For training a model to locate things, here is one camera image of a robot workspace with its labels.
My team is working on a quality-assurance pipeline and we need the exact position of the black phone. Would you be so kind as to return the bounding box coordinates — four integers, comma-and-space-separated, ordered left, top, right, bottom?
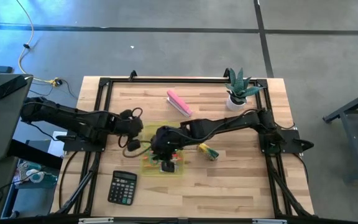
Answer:
0, 75, 29, 100

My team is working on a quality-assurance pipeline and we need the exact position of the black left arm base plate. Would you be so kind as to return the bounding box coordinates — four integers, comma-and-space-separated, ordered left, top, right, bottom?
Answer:
56, 134, 107, 153

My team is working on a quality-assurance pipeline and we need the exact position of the pink and white stapler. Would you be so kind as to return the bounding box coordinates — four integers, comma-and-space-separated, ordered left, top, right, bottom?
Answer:
166, 90, 193, 118

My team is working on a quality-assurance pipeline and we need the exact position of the blue storage bin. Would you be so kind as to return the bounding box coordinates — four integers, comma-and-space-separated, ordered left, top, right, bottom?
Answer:
0, 160, 58, 218

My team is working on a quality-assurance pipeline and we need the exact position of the white floor cable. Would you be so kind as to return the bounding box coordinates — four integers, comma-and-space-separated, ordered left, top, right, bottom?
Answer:
16, 0, 55, 85

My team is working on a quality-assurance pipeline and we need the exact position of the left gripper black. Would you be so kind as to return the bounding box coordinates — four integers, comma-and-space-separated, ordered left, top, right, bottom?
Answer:
113, 108, 145, 152

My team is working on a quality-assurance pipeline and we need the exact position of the black base power cable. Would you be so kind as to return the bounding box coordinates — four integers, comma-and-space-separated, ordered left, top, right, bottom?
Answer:
292, 152, 310, 184
58, 151, 74, 215

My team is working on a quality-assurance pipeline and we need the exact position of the yellow-green translucent pencil box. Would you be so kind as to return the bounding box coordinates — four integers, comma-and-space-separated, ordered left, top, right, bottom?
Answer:
139, 121, 185, 177

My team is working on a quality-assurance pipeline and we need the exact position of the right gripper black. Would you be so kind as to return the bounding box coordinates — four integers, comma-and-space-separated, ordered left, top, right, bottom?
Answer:
150, 125, 185, 174

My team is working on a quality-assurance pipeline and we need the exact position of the grey metal table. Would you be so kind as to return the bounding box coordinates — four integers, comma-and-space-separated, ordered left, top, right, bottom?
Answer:
323, 85, 358, 184

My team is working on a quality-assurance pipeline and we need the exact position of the white table edge bracket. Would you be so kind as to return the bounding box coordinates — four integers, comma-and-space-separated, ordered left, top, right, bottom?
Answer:
252, 218, 288, 224
78, 217, 114, 224

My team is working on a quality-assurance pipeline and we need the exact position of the black calculator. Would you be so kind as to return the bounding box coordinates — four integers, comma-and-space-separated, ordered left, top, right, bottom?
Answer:
107, 169, 138, 207

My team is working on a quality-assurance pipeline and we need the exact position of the yellow crayon box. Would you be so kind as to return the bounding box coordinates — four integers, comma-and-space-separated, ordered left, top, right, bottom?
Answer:
196, 142, 221, 162

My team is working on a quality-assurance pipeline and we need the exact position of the grey desk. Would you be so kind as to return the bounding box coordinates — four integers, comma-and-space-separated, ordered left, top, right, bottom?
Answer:
0, 73, 34, 161

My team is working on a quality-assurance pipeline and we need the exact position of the black floor cable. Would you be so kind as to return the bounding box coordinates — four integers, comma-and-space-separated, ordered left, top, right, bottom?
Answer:
29, 79, 78, 100

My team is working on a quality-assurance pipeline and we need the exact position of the black aluminium table frame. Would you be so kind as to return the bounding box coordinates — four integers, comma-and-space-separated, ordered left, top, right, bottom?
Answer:
53, 76, 316, 218

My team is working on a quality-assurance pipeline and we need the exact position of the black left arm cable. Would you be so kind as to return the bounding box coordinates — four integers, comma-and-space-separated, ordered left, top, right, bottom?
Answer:
117, 107, 152, 159

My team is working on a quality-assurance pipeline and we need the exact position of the clear tape dispenser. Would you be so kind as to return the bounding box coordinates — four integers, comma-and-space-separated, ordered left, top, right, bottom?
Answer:
14, 161, 58, 187

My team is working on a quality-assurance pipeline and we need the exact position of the green plant in white pot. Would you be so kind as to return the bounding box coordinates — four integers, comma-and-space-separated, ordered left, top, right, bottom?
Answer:
224, 67, 265, 112

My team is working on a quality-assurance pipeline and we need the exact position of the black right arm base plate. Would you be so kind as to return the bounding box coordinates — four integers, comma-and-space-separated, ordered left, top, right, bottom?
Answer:
259, 129, 315, 156

